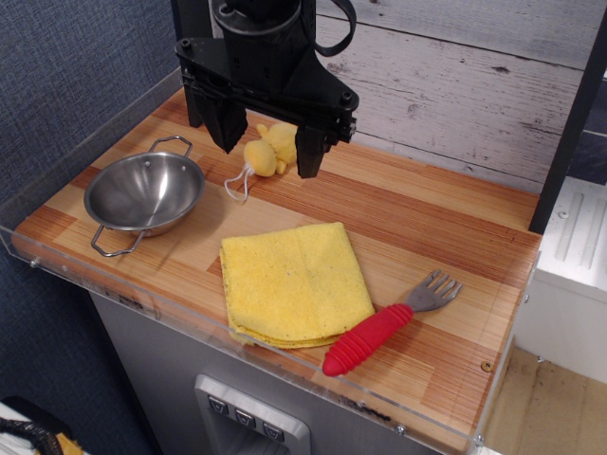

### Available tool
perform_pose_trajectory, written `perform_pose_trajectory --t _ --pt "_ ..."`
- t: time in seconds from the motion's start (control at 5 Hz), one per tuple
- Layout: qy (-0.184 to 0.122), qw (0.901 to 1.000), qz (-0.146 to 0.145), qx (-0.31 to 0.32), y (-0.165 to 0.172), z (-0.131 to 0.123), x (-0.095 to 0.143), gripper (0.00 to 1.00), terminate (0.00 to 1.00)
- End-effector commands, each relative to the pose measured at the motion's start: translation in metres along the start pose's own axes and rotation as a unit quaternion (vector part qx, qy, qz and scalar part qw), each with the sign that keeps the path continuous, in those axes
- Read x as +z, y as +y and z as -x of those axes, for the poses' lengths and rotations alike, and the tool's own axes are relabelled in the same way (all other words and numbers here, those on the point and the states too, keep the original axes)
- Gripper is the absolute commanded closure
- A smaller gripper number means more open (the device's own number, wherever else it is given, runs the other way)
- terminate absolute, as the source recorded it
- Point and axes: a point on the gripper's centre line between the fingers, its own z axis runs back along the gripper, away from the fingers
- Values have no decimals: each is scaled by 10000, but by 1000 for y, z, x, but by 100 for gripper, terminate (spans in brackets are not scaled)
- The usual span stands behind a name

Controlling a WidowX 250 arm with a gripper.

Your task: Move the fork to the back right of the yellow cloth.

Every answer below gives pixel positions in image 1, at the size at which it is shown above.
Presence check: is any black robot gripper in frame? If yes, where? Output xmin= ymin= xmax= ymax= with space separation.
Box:
xmin=176 ymin=1 xmax=359 ymax=179

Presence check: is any red handled metal fork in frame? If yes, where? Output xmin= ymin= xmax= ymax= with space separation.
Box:
xmin=322 ymin=270 xmax=463 ymax=377

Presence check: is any folded yellow cloth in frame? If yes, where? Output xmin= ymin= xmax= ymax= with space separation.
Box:
xmin=220 ymin=222 xmax=375 ymax=349

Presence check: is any yellow plush toy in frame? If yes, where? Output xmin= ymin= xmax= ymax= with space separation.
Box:
xmin=224 ymin=122 xmax=298 ymax=202

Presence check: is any clear acrylic table guard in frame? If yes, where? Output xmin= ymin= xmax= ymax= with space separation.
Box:
xmin=1 ymin=73 xmax=540 ymax=454

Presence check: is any grey toy dispenser panel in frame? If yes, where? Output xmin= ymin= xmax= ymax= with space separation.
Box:
xmin=194 ymin=374 xmax=312 ymax=455

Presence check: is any white ridged side unit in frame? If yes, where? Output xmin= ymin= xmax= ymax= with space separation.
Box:
xmin=513 ymin=177 xmax=606 ymax=383

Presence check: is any black yellow object bottom left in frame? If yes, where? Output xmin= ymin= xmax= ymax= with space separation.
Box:
xmin=1 ymin=396 xmax=86 ymax=455

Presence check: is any stainless steel two-handled bowl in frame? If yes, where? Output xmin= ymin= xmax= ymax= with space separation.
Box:
xmin=83 ymin=136 xmax=205 ymax=258

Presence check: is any black left frame post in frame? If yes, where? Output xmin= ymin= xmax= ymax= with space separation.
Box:
xmin=170 ymin=0 xmax=214 ymax=52

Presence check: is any black frame post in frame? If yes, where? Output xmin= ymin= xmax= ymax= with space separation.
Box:
xmin=528 ymin=11 xmax=606 ymax=234
xmin=170 ymin=0 xmax=214 ymax=52

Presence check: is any black right frame post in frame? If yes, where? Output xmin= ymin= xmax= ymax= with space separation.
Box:
xmin=528 ymin=11 xmax=606 ymax=234

